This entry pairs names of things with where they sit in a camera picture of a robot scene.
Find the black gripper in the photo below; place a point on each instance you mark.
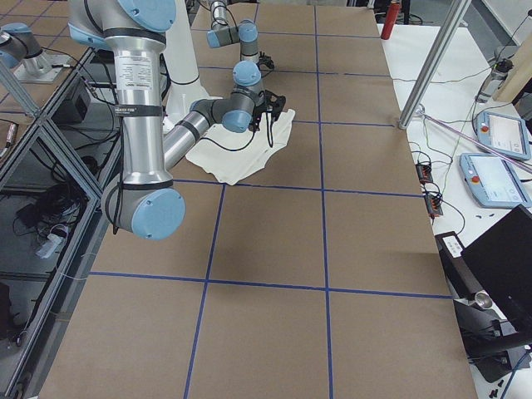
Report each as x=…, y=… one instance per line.
x=269, y=109

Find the cream long-sleeve cat shirt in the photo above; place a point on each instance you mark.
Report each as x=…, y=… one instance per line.
x=231, y=157

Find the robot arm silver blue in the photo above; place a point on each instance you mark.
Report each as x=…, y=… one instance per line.
x=142, y=198
x=226, y=31

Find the grey third robot arm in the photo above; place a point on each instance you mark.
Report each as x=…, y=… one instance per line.
x=22, y=52

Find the red cylinder bottle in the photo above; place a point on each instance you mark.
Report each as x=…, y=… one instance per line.
x=391, y=18

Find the orange circuit board far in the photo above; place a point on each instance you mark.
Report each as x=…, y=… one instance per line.
x=424, y=173

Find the orange circuit board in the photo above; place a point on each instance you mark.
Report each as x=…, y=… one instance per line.
x=433, y=205
x=424, y=173

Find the orange circuit board near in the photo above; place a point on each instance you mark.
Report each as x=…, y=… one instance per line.
x=433, y=205

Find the near teach pendant tablet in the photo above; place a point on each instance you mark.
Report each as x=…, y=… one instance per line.
x=493, y=182

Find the teach pendant tablet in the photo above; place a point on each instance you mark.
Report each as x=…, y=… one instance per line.
x=493, y=182
x=506, y=134

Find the far teach pendant tablet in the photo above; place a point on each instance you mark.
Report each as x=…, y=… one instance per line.
x=506, y=134

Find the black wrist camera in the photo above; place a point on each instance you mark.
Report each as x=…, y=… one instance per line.
x=274, y=104
x=265, y=61

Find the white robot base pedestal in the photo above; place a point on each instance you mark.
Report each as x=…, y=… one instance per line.
x=180, y=59

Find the aluminium side frame rail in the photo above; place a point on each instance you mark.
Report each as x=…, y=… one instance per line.
x=51, y=222

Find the aluminium frame post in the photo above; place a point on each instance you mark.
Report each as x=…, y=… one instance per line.
x=438, y=49

